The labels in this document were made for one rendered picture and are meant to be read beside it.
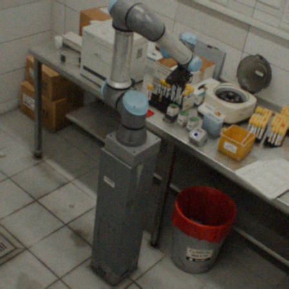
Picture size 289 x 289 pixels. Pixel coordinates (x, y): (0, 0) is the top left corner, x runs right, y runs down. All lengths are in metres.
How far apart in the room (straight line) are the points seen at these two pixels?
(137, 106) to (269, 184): 0.72
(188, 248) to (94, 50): 1.24
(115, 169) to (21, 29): 1.92
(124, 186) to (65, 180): 1.21
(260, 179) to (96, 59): 1.15
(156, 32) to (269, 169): 0.90
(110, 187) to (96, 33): 0.88
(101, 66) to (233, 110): 0.78
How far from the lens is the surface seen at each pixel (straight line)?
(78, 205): 3.37
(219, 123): 2.57
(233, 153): 2.50
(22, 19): 4.01
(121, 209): 2.51
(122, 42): 2.19
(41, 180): 3.55
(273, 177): 2.45
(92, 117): 3.74
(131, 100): 2.22
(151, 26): 2.06
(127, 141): 2.31
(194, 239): 2.84
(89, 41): 2.87
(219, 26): 3.06
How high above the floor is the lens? 2.32
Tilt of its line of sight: 36 degrees down
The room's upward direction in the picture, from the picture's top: 9 degrees clockwise
